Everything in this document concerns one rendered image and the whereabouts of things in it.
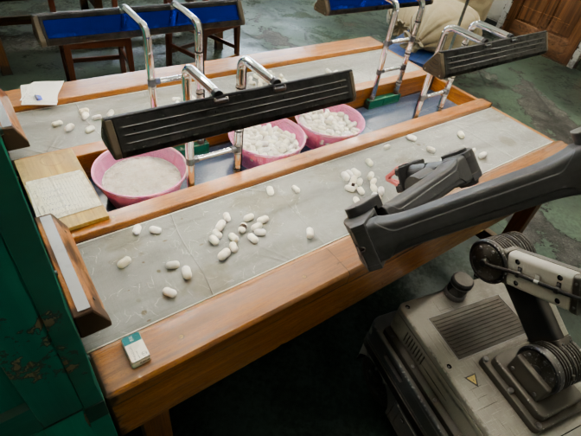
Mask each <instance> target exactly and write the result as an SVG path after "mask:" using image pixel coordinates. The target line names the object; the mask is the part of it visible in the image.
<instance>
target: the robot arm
mask: <svg viewBox="0 0 581 436"><path fill-rule="evenodd" d="M570 133H571V136H572V139H573V142H574V143H573V144H569V145H567V146H566V147H565V148H564V149H563V150H561V151H559V152H557V153H555V154H554V155H552V156H550V157H548V158H546V159H544V160H542V161H540V162H537V163H535V164H532V165H530V166H527V167H525V168H522V169H520V170H516V171H513V172H511V173H508V174H506V175H503V176H499V177H497V178H494V179H492V180H489V181H487V182H484V183H480V184H478V183H479V177H481V176H482V171H481V168H480V166H479V163H478V162H477V159H476V155H475V153H474V151H473V149H472V148H468V149H467V148H466V147H463V148H461V149H458V150H454V151H450V152H448V153H446V154H445V155H443V156H441V159H442V161H436V162H430V163H425V161H424V159H417V160H412V161H411V162H407V163H403V164H401V165H398V166H396V167H395V168H394V169H393V170H392V171H391V172H390V173H389V174H387V175H386V176H385V178H386V181H387V182H389V183H391V184H393V185H394V186H396V190H397V193H400V194H399V195H397V196H395V197H394V198H393V199H391V200H390V201H388V202H386V203H384V204H383V203H382V201H381V199H380V196H379V194H375V195H371V196H367V197H364V198H362V199H360V200H359V201H358V202H356V203H354V204H352V205H351V206H349V207H347V208H345V209H344V210H345V212H346V214H347V216H348V217H347V218H346V219H344V222H343V223H344V225H345V227H346V229H347V231H348V233H349V234H350V236H351V238H352V241H353V243H354V245H355V247H356V250H357V253H358V255H359V258H360V261H361V262H362V264H363V265H364V266H365V267H366V269H367V270H368V271H369V272H372V271H376V270H379V269H381V268H383V266H384V265H385V262H386V261H387V260H389V259H391V258H392V257H393V256H394V255H396V254H398V253H400V252H402V251H404V250H406V249H407V248H409V247H413V246H416V245H417V244H420V243H423V242H426V241H429V240H434V239H436V238H439V237H442V236H445V235H447V234H452V233H455V232H457V231H460V230H463V229H465V228H471V227H474V226H476V225H479V224H482V223H484V222H487V221H492V220H494V219H497V218H500V217H503V216H506V215H511V214H513V213H516V212H519V211H521V210H524V209H527V208H531V207H534V206H537V205H540V204H543V203H546V202H550V201H554V200H557V199H561V198H565V197H569V196H578V195H581V127H579V128H577V129H574V130H572V131H570ZM393 175H395V176H398V178H399V180H397V179H393V178H392V176H393ZM476 184H477V185H476ZM473 185H476V186H473ZM470 186H473V187H470ZM458 187H460V188H461V189H463V188H467V187H470V188H467V189H464V190H461V191H458V192H456V193H454V194H451V195H448V196H446V195H447V194H448V193H450V192H451V191H452V190H453V189H455V188H458Z"/></svg>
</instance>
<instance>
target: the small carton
mask: <svg viewBox="0 0 581 436"><path fill-rule="evenodd" d="M121 343H122V345H123V347H124V351H125V353H126V355H127V356H128V358H129V360H130V363H131V366H132V367H133V368H136V367H138V366H140V365H142V364H144V363H146V362H148V361H150V360H151V358H150V353H149V351H148V350H147V348H146V346H145V344H144V341H143V339H142V338H141V336H140V334H139V332H138V331H137V332H135V333H133V334H131V335H129V336H127V337H124V338H122V339H121Z"/></svg>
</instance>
